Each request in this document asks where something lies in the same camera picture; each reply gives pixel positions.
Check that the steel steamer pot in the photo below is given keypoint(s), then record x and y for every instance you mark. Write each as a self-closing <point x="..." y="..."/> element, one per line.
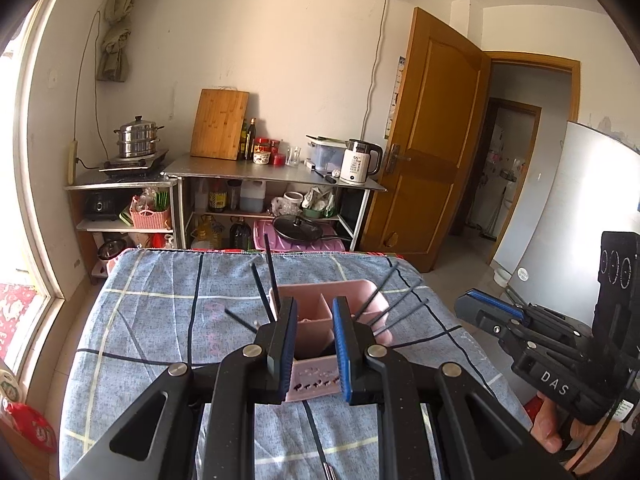
<point x="137" y="137"/>

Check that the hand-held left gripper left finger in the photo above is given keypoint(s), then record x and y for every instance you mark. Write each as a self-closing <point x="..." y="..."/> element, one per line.
<point x="285" y="355"/>

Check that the white bowl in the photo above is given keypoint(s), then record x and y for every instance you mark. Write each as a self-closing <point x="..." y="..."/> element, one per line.
<point x="501" y="276"/>

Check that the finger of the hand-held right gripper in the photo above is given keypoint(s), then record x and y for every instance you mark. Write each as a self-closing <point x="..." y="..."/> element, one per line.
<point x="560" y="322"/>
<point x="492" y="305"/>

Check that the small steel shelf rack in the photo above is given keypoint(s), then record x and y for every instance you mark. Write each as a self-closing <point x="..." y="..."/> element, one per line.
<point x="115" y="185"/>

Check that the grey tied curtain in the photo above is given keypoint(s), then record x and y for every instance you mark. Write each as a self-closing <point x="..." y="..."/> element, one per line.
<point x="115" y="45"/>

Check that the black frying pan with lid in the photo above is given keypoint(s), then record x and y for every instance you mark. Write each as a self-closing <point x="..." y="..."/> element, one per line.
<point x="297" y="227"/>

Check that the clear glass cup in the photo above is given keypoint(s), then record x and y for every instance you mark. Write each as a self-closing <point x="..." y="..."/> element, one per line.
<point x="294" y="157"/>

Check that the small steel pot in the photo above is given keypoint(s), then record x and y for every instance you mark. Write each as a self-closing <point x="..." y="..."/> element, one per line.
<point x="111" y="250"/>

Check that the dark sauce bottle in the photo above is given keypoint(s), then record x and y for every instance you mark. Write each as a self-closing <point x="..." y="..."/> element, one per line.
<point x="216" y="199"/>

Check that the wall calendar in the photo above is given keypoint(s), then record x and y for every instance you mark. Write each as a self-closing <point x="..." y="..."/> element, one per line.
<point x="395" y="95"/>

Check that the pink plastic dish tray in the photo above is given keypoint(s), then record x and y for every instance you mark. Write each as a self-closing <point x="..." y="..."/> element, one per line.
<point x="265" y="240"/>

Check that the beige power strip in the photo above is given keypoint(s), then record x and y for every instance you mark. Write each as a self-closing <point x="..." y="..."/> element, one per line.
<point x="72" y="160"/>

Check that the pink woven plastic basket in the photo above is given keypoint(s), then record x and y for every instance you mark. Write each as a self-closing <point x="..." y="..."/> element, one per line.
<point x="150" y="217"/>

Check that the wooden door frame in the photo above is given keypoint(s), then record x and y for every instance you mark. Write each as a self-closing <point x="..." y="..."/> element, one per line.
<point x="572" y="90"/>

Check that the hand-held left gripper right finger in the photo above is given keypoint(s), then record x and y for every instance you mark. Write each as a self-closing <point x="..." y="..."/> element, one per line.
<point x="341" y="355"/>

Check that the blue-grey plaid bed sheet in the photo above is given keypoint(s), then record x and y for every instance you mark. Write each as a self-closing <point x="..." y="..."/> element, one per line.
<point x="150" y="320"/>

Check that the red lidded spice jars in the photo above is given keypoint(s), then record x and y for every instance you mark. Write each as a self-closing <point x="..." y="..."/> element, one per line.
<point x="264" y="147"/>

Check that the dark large bottle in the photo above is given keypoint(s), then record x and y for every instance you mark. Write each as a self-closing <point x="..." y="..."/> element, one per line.
<point x="240" y="235"/>

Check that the wooden cutting board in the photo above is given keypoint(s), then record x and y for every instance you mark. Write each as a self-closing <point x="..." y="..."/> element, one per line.
<point x="217" y="125"/>

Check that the dark glass oil bottle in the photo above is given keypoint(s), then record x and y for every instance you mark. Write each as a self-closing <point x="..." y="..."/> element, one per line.
<point x="251" y="140"/>

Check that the pink plastic chopstick basket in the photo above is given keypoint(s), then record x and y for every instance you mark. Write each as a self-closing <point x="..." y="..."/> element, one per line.
<point x="306" y="390"/>

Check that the red printed bag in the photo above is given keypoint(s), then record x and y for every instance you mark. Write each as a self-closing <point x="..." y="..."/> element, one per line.
<point x="30" y="425"/>

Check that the white refrigerator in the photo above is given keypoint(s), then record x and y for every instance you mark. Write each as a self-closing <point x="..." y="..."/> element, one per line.
<point x="570" y="220"/>

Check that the black induction cooker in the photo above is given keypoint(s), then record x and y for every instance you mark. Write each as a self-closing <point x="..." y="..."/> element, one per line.
<point x="132" y="165"/>

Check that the person's right hand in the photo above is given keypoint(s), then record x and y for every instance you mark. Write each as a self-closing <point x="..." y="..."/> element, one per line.
<point x="547" y="425"/>

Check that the crumpled plastic bags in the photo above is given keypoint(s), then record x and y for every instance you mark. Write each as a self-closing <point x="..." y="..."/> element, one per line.
<point x="320" y="202"/>

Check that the white electric kettle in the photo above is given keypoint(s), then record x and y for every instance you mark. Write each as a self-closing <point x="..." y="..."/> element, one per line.
<point x="357" y="165"/>

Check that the black kitchen appliance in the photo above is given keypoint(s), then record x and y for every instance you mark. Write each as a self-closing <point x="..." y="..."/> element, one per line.
<point x="102" y="206"/>

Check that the steel kitchen table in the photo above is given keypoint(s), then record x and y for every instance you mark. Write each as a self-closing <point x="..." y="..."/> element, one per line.
<point x="250" y="172"/>

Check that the clear plastic storage box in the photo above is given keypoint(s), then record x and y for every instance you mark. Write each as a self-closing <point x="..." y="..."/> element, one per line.
<point x="325" y="155"/>

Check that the white plastic jug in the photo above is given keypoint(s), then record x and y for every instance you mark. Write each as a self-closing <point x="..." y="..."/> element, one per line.
<point x="252" y="197"/>

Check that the white mug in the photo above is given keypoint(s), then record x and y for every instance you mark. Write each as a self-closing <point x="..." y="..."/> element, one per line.
<point x="292" y="204"/>

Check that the wooden door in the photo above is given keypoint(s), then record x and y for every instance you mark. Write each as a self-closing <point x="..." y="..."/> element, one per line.
<point x="430" y="160"/>

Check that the yellow cooking oil bottle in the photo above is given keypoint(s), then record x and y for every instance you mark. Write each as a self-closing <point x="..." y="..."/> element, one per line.
<point x="204" y="237"/>

